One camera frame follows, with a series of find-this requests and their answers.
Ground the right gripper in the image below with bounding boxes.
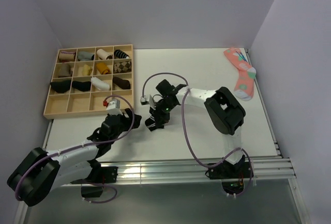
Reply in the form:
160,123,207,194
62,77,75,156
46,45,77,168
149,100,176,128

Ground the black sock with white stripes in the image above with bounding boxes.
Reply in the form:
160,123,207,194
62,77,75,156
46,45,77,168
145,116,164,131

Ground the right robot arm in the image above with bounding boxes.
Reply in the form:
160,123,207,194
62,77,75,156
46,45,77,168
145,80,247,177

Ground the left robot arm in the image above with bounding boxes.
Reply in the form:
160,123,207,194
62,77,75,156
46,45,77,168
7,108,142,206

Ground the dark brown rolled sock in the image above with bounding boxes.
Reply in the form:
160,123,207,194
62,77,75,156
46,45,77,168
113,77,131,89

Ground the white rolled sock third row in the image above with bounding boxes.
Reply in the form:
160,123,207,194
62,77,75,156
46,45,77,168
91,77,111,91

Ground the brown checkered rolled sock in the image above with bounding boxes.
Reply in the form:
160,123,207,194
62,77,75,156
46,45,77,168
114,61,132,73

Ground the mustard yellow rolled sock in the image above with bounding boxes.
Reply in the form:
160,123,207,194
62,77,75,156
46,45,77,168
96,62,111,74

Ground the wooden compartment tray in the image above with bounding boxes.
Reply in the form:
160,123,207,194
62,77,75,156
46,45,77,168
43,44,134,120

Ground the black white striped rolled sock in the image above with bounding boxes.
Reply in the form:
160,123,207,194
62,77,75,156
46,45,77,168
114,49,130,59

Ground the white rolled sock top row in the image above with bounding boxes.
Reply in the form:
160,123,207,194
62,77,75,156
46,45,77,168
97,49,113,60

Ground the black rolled sock left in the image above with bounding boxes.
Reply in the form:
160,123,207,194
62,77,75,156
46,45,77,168
50,80,71,94

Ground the brown grey rolled sock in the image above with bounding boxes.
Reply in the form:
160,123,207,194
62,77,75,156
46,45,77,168
57,64,72,78

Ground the pink patterned sock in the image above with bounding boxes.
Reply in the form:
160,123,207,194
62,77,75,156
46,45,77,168
224,48,257,101

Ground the beige rolled sock purple trim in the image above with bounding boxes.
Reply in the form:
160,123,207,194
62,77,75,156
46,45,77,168
58,51,76,61

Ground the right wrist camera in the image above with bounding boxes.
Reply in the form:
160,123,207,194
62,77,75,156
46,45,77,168
140,95,155,109

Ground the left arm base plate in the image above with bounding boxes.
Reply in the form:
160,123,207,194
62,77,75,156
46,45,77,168
71,166,118,184

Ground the black box under rail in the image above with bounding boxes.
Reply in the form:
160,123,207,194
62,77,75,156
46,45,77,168
81,186,103,198

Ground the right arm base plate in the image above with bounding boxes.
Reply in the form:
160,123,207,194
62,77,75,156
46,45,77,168
205,155,254,180

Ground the aluminium rail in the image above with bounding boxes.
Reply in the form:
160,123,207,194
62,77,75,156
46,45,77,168
15,158,300,223

